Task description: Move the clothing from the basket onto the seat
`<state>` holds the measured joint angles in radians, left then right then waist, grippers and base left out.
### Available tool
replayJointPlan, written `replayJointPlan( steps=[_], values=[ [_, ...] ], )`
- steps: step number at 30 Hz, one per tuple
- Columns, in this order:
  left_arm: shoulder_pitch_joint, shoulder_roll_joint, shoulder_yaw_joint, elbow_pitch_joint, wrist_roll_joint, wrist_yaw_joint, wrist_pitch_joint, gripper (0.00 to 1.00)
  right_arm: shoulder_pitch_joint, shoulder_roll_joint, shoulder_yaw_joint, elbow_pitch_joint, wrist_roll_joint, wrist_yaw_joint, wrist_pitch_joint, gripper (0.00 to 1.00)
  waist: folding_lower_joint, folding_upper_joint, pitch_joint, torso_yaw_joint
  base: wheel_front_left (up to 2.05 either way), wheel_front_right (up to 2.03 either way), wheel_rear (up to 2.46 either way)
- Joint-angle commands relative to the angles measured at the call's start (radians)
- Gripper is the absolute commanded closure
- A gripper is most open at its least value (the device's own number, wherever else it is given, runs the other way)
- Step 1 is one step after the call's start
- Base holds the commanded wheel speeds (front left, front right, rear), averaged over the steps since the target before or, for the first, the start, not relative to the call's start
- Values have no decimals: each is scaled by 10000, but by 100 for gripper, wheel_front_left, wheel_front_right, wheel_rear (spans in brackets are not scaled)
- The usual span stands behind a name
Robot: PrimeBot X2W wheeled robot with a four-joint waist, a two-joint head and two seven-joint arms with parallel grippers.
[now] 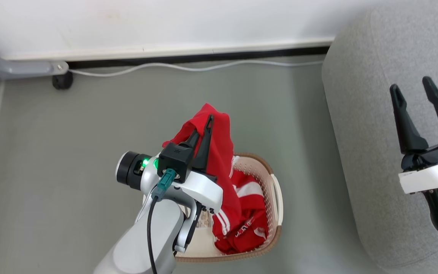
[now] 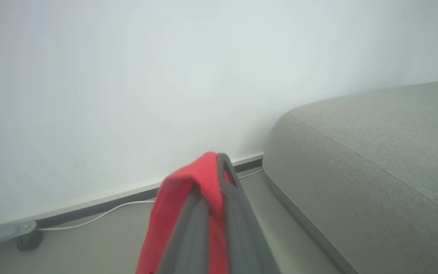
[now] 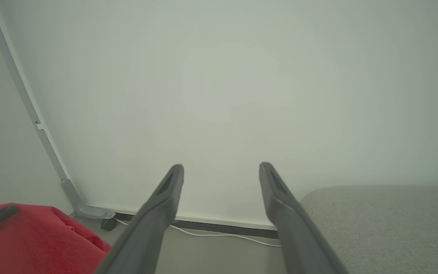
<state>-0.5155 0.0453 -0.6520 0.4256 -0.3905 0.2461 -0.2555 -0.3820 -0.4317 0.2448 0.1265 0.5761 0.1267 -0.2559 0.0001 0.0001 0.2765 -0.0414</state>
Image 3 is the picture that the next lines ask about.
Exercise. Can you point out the black caster wheel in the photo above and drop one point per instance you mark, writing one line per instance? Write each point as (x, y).
(108, 225)

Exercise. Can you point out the grey fabric sofa seat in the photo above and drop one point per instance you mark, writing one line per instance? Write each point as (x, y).
(394, 228)

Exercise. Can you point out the red garment with white stripes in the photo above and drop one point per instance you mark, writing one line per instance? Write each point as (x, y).
(36, 243)

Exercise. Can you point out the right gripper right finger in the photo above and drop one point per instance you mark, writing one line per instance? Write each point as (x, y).
(293, 232)

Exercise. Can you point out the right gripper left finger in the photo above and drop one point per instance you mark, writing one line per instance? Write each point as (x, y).
(148, 228)

